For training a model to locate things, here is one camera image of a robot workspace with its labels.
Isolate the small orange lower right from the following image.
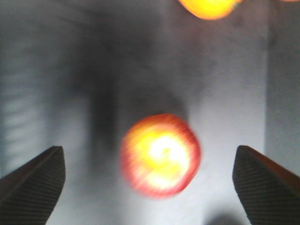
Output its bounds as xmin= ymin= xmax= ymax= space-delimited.
xmin=179 ymin=0 xmax=242 ymax=20

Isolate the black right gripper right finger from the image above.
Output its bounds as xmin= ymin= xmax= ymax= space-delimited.
xmin=232 ymin=145 xmax=300 ymax=225

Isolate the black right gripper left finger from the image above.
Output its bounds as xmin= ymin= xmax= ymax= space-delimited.
xmin=0 ymin=146 xmax=66 ymax=225

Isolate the red apple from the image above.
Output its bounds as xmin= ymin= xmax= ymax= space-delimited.
xmin=120 ymin=113 xmax=201 ymax=198

